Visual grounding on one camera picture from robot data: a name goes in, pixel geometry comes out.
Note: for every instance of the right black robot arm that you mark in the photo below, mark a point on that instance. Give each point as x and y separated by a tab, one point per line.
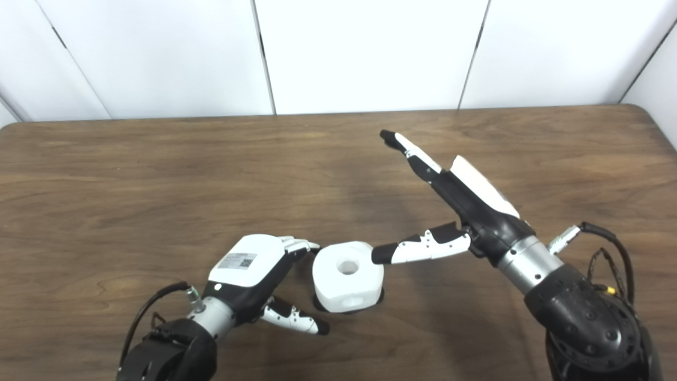
582	312

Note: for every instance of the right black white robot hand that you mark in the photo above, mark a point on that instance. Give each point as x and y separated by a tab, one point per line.
476	206

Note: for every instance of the round white plastic piece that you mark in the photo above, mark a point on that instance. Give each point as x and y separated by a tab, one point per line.
338	288

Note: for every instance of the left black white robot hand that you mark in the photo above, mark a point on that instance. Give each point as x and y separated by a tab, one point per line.
246	264

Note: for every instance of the black plastic holder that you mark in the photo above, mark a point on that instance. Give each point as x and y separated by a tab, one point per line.
319	306

